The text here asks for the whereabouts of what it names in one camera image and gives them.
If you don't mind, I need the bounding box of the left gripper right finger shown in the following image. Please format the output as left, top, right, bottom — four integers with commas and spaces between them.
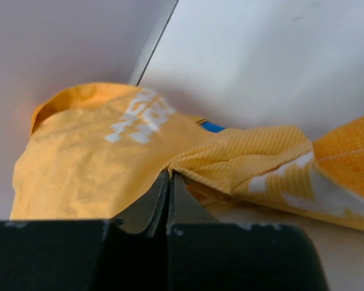
166, 173, 328, 290

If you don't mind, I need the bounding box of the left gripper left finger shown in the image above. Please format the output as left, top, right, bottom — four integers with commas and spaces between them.
0, 172, 169, 290

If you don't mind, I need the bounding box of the yellow cartoon pillowcase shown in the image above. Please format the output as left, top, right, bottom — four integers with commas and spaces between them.
10, 83, 364, 231

